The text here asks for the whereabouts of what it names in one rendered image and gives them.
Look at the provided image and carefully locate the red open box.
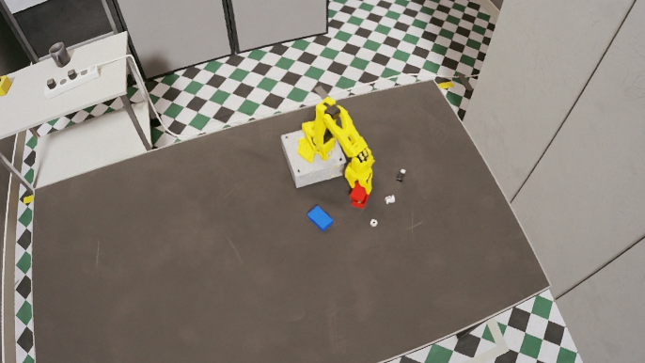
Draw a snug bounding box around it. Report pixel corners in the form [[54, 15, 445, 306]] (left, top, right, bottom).
[[352, 194, 369, 209]]

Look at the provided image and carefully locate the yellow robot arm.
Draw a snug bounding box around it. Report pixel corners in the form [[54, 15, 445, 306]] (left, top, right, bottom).
[[297, 97, 373, 174]]

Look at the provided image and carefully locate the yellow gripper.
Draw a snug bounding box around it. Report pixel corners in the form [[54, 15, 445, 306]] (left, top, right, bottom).
[[345, 163, 372, 194]]

